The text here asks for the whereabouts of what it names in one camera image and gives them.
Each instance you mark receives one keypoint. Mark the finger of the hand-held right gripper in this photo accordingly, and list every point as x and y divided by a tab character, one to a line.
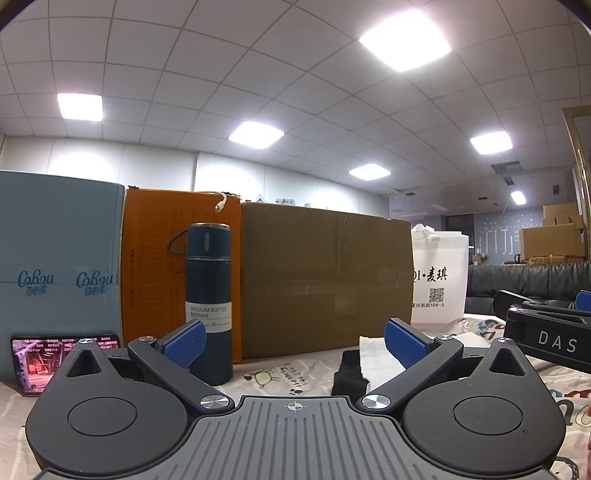
531	302

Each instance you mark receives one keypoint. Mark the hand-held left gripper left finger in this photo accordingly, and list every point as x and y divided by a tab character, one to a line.
184	345

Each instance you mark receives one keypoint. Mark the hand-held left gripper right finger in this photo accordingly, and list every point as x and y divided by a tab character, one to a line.
405	345

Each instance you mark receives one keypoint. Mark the black leather sofa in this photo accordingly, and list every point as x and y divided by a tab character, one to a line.
517	277

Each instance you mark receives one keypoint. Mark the white cloth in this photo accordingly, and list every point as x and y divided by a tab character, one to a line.
378	357

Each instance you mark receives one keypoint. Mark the dark blue vacuum bottle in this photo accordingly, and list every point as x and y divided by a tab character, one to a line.
207	295

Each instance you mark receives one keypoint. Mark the black cloth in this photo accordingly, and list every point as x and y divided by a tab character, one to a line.
348	376

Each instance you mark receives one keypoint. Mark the stack of brown cardboard boxes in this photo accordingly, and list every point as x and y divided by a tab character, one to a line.
554	235

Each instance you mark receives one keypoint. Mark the white paper bag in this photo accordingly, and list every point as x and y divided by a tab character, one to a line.
438	281

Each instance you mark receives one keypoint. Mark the orange cardboard box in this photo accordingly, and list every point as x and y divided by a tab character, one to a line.
147	258

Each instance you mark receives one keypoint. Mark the large brown cardboard box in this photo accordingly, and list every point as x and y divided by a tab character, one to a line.
323	281

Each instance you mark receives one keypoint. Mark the printed tablecloth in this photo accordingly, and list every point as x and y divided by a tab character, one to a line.
286	374

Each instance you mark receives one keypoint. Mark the ceiling air vent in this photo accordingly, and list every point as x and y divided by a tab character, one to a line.
505	167

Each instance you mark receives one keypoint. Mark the blue-grey cardboard box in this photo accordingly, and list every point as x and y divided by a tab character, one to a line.
55	277

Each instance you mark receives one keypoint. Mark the black smartphone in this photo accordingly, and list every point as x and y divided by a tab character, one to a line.
37	360

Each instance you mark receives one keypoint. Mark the square ceiling light panel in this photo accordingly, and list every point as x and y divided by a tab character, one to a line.
369	172
491	141
79	107
405	40
255	134

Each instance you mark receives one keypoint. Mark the wooden door frame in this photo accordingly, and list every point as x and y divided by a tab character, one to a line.
579	175

